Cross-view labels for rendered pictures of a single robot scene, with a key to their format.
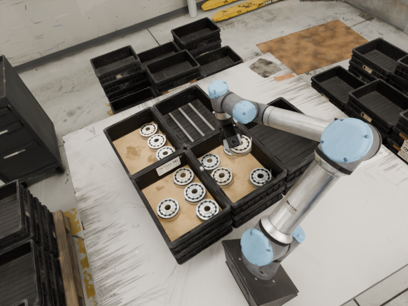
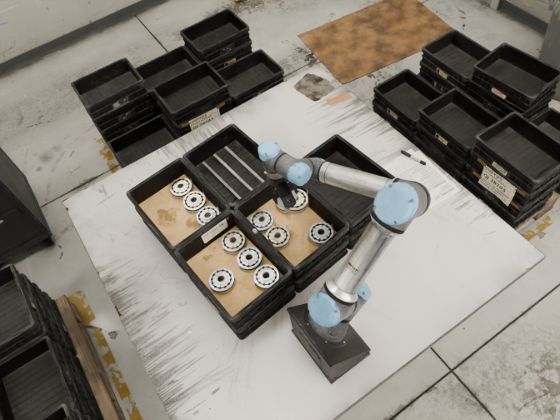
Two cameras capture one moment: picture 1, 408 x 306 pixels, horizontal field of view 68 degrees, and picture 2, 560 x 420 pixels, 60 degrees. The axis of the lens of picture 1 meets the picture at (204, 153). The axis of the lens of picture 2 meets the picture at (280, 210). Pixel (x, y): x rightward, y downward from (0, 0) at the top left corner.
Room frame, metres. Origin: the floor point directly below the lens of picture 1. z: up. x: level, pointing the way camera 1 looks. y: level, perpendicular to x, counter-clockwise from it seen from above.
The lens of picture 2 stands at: (-0.21, 0.07, 2.56)
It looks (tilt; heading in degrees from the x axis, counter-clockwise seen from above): 55 degrees down; 351
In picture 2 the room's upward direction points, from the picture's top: 10 degrees counter-clockwise
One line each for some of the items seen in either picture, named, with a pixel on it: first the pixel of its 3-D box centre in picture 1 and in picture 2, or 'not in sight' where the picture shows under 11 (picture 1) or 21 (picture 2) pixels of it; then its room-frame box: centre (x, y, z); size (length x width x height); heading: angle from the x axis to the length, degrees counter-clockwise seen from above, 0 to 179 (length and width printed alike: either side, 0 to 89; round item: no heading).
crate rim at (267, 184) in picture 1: (234, 160); (290, 217); (0.85, -0.13, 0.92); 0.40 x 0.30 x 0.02; 23
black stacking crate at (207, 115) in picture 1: (192, 121); (234, 171); (1.22, 0.02, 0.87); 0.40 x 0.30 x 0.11; 23
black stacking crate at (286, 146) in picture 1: (283, 138); (343, 184); (0.97, -0.41, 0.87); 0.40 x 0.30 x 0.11; 23
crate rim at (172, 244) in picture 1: (178, 193); (232, 262); (0.74, 0.15, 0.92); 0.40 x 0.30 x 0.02; 23
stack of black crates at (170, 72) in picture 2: (163, 69); (173, 87); (2.59, 0.23, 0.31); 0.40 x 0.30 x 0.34; 107
